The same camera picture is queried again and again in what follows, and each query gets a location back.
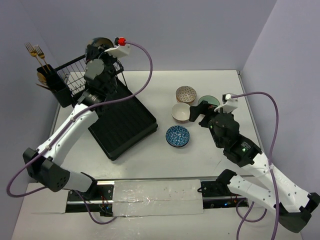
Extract gold fork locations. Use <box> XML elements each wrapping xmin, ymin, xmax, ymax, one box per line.
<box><xmin>24</xmin><ymin>42</ymin><xmax>48</xmax><ymax>74</ymax></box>
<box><xmin>33</xmin><ymin>45</ymin><xmax>50</xmax><ymax>73</ymax></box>

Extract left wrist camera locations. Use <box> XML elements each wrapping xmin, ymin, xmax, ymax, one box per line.
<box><xmin>103</xmin><ymin>37</ymin><xmax>131</xmax><ymax>59</ymax></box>

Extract white taped sheet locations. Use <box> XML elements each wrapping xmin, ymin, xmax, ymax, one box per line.
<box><xmin>112</xmin><ymin>179</ymin><xmax>204</xmax><ymax>217</ymax></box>

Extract black cutlery holder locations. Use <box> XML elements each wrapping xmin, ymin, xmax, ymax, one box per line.
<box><xmin>36</xmin><ymin>64</ymin><xmax>75</xmax><ymax>108</ymax></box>

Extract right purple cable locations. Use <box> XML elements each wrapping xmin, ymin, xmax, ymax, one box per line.
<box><xmin>231</xmin><ymin>91</ymin><xmax>280</xmax><ymax>240</ymax></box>

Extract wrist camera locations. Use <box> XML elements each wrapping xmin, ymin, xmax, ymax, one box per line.
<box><xmin>103</xmin><ymin>37</ymin><xmax>131</xmax><ymax>59</ymax></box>
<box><xmin>214</xmin><ymin>93</ymin><xmax>239</xmax><ymax>114</ymax></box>

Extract patterned brown white bowl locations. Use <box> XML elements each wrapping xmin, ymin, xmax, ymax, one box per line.
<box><xmin>175</xmin><ymin>86</ymin><xmax>197</xmax><ymax>104</ymax></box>

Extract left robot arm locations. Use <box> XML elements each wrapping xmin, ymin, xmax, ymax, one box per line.
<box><xmin>22</xmin><ymin>44</ymin><xmax>130</xmax><ymax>200</ymax></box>

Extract blue triangle pattern bowl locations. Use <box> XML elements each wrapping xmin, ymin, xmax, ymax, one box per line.
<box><xmin>165</xmin><ymin>125</ymin><xmax>190</xmax><ymax>148</ymax></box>

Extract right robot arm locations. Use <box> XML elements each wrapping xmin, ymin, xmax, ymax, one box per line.
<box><xmin>189</xmin><ymin>101</ymin><xmax>320</xmax><ymax>233</ymax></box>

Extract gold fork right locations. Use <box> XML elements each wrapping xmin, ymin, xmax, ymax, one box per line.
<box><xmin>33</xmin><ymin>45</ymin><xmax>50</xmax><ymax>73</ymax></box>

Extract blue gold globe bowl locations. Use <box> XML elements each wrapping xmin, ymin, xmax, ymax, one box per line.
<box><xmin>85</xmin><ymin>37</ymin><xmax>114</xmax><ymax>59</ymax></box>

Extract black wire dish rack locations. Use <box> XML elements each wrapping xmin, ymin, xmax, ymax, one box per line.
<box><xmin>55</xmin><ymin>55</ymin><xmax>158</xmax><ymax>161</ymax></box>

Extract green celadon bowl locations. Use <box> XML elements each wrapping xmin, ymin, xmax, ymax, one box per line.
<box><xmin>198</xmin><ymin>95</ymin><xmax>220</xmax><ymax>106</ymax></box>

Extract gold spoon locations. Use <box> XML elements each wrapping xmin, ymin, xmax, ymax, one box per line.
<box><xmin>36</xmin><ymin>72</ymin><xmax>48</xmax><ymax>86</ymax></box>

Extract white floral bowl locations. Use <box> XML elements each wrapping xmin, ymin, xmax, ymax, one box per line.
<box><xmin>171</xmin><ymin>102</ymin><xmax>190</xmax><ymax>124</ymax></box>

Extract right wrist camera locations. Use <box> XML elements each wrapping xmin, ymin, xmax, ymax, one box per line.
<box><xmin>214</xmin><ymin>93</ymin><xmax>239</xmax><ymax>114</ymax></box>

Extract gold fork left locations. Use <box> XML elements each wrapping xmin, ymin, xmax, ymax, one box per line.
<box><xmin>24</xmin><ymin>42</ymin><xmax>48</xmax><ymax>74</ymax></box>

